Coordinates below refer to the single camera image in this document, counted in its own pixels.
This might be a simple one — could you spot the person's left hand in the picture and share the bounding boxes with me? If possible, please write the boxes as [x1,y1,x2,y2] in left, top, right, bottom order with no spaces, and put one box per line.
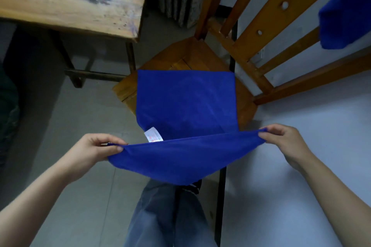
[62,133,128,184]

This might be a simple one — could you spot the person's black right shoe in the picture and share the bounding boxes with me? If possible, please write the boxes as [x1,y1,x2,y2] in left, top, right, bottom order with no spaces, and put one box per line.
[184,181,203,196]

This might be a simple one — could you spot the person's left forearm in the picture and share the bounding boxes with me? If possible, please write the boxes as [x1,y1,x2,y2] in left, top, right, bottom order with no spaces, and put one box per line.
[0,162,79,247]

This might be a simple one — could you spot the person's right hand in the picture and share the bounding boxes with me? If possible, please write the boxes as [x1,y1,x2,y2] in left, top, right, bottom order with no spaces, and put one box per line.
[257,123,315,172]

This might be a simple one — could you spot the person's right forearm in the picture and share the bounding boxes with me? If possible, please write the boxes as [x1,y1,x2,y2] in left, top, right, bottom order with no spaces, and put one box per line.
[298,154,371,247]

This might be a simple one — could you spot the person's blue jeans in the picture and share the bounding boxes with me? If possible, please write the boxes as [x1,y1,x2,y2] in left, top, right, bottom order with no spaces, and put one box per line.
[124,180,218,247]

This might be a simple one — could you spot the wooden slat-back chair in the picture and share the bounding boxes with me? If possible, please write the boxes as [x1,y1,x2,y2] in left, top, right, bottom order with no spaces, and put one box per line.
[112,0,371,129]

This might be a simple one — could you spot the blue towel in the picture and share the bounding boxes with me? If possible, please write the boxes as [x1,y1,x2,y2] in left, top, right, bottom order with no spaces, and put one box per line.
[106,69,269,186]
[318,0,371,50]

